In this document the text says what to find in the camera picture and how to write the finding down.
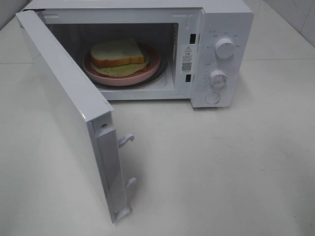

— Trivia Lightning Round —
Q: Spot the pink round plate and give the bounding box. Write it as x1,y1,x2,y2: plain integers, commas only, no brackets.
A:
83,43,161,87

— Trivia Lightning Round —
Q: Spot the white round door button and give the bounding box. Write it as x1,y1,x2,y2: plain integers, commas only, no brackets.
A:
205,92,221,105

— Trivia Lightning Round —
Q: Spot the white microwave door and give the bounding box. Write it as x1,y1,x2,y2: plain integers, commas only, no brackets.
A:
16,10,136,222

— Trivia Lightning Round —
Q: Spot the toast sandwich with lettuce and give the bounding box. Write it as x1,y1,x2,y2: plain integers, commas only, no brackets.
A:
90,38,150,77

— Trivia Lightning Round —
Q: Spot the glass microwave turntable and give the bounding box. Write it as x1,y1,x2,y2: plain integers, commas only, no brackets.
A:
90,59,168,89

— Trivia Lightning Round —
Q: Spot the white lower timer knob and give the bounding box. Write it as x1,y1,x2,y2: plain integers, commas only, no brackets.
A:
210,70,227,89

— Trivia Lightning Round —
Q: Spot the white warning label sticker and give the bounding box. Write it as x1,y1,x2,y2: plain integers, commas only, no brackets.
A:
180,44,196,73

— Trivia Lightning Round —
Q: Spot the white microwave oven body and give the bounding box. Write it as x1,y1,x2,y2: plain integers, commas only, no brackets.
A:
21,0,254,108

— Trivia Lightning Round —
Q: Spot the white upper power knob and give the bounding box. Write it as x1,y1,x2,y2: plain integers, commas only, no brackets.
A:
215,36,235,59

